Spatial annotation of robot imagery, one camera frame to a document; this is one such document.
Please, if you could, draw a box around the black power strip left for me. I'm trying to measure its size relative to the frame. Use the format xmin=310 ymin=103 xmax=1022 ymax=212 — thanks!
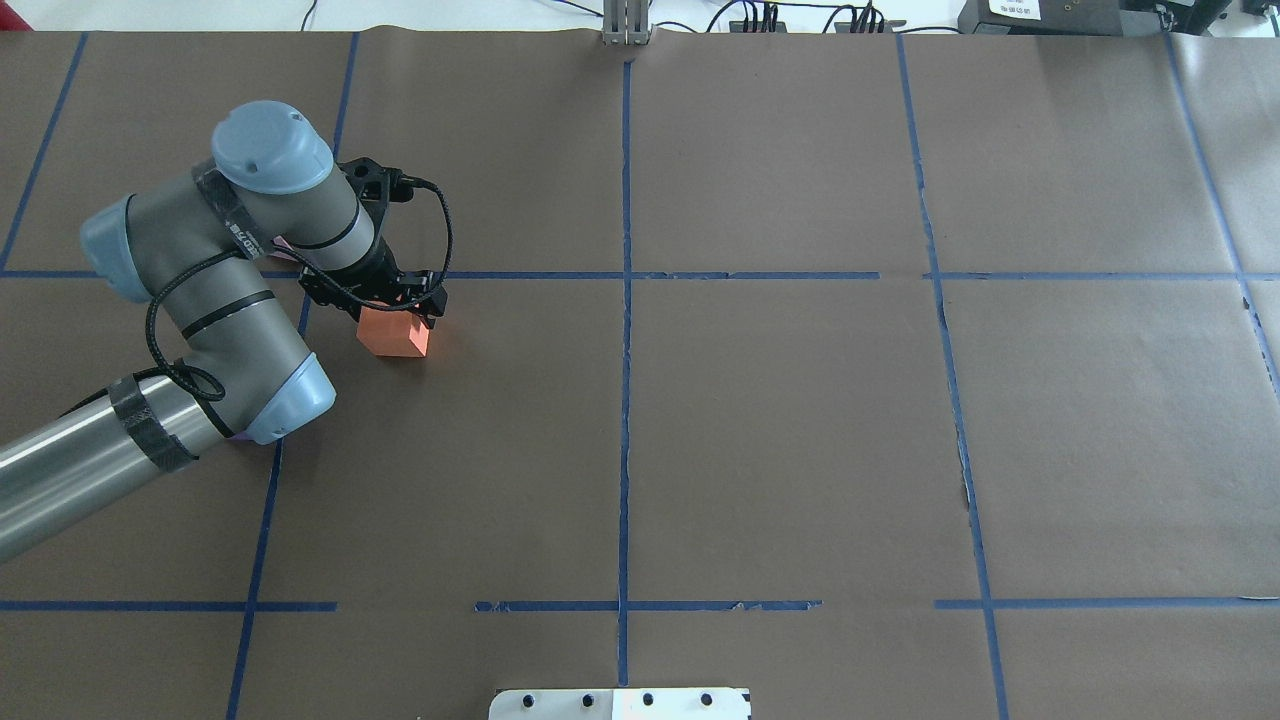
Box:
xmin=724 ymin=1 xmax=786 ymax=35

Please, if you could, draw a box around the black power strip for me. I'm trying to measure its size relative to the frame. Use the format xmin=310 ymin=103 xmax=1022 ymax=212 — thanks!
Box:
xmin=724 ymin=1 xmax=786 ymax=35
xmin=822 ymin=3 xmax=906 ymax=35

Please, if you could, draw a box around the aluminium frame post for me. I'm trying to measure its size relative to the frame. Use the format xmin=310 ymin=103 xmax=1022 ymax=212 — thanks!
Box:
xmin=602 ymin=0 xmax=653 ymax=47

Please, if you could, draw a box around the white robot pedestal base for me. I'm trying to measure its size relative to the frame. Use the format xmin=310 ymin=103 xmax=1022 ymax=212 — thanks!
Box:
xmin=488 ymin=687 xmax=753 ymax=719

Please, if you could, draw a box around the orange foam cube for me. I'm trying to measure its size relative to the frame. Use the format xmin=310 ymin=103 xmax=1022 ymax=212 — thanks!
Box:
xmin=356 ymin=307 xmax=430 ymax=357

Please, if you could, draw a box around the black computer box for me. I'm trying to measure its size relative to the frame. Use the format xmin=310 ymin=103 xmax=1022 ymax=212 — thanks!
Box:
xmin=956 ymin=1 xmax=1231 ymax=37

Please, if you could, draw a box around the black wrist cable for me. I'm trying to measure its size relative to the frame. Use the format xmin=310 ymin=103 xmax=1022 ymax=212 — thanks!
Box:
xmin=145 ymin=176 xmax=454 ymax=404

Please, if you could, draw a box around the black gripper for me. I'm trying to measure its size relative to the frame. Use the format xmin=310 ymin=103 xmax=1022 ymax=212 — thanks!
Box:
xmin=300 ymin=237 xmax=448 ymax=331

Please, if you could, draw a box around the black power strip right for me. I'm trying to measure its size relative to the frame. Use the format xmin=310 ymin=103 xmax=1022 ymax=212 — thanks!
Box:
xmin=822 ymin=3 xmax=906 ymax=35

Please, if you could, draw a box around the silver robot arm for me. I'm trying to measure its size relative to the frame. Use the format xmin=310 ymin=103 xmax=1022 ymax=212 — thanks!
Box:
xmin=1 ymin=100 xmax=456 ymax=561

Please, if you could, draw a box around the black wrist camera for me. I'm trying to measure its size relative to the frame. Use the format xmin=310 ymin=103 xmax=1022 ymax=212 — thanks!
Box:
xmin=337 ymin=158 xmax=415 ymax=204

